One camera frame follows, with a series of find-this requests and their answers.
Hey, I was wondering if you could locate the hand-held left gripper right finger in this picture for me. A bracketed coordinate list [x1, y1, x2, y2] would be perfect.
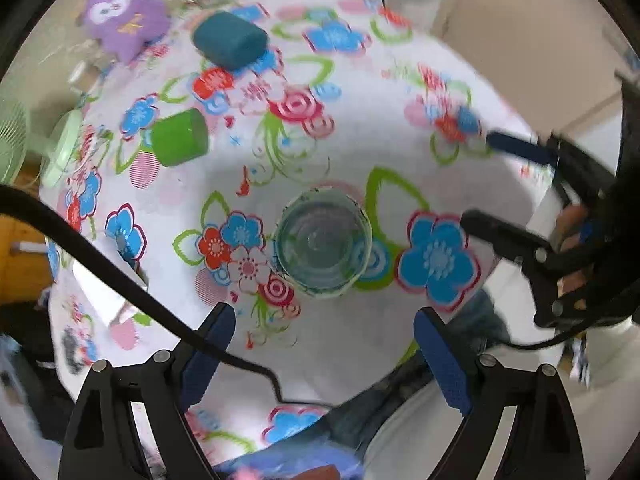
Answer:
[413, 307, 586, 480]

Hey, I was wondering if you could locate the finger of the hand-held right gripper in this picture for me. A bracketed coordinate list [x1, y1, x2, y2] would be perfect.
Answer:
[459, 210, 608, 331]
[484, 131, 563, 167]

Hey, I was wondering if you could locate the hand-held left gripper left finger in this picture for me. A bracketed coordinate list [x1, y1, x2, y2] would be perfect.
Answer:
[58, 303, 237, 480]

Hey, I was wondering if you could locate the person's right hand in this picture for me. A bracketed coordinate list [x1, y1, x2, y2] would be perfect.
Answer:
[552, 204, 593, 311]

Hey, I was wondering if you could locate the floral tablecloth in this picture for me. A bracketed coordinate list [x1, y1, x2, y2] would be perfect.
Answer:
[39, 0, 558, 468]

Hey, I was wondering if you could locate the green cylinder block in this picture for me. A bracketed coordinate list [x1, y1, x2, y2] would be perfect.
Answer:
[150, 108, 209, 168]

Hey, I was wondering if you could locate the green electric fan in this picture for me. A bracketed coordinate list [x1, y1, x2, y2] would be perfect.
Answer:
[0, 95, 85, 190]

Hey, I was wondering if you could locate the teal cylinder block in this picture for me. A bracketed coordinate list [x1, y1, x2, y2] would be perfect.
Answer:
[193, 11, 270, 72]

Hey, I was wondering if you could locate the purple owl plush toy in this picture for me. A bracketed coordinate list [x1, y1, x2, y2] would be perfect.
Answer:
[77, 0, 172, 65]

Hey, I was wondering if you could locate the black cable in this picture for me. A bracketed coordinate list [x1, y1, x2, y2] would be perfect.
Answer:
[0, 184, 333, 407]

